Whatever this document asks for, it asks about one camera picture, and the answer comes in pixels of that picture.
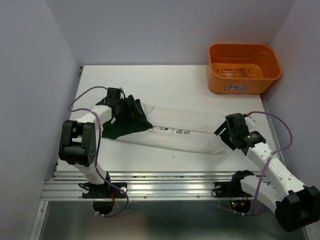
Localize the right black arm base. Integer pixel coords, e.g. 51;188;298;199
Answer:
211;170;254;198

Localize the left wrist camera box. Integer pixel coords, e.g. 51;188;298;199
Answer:
105;87;125;104

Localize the aluminium mounting rail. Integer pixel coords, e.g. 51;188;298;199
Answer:
40;170;233;202

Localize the orange plastic basket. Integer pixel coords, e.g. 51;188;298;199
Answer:
206;43;282;95

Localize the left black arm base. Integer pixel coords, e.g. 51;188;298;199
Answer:
78;182;126;199

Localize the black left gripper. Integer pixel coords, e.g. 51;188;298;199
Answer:
115;94;142;124

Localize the white and green t-shirt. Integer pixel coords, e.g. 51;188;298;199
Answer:
102;99;226;155

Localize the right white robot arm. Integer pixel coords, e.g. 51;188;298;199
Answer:
211;114;320;232

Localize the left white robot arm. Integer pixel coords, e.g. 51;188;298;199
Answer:
58;95;143;197

